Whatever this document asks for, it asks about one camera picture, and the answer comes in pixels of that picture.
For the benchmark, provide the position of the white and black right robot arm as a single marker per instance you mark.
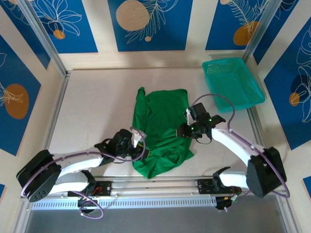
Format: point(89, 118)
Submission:
point(230, 143)

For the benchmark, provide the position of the green t-shirt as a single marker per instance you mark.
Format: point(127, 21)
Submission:
point(165, 109)

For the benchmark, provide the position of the aluminium corner post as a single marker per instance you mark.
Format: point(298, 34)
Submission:
point(261, 29)
point(43, 36)

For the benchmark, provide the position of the long aluminium frame rail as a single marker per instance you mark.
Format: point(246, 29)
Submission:
point(155, 185)

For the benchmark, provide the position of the blue floral wall panel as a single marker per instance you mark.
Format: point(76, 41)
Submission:
point(218, 29)
point(269, 36)
point(80, 41)
point(29, 36)
point(165, 36)
point(286, 121)
point(14, 133)

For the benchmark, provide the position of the aluminium side rail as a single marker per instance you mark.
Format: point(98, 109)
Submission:
point(56, 109)
point(254, 121)

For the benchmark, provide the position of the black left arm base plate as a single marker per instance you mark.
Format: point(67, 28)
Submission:
point(97, 188)

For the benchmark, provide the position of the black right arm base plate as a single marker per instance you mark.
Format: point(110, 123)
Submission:
point(205, 187)

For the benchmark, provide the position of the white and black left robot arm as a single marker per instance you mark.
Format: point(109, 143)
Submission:
point(80, 162)

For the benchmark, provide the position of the teal plastic mesh basket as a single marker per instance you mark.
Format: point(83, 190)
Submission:
point(233, 82)

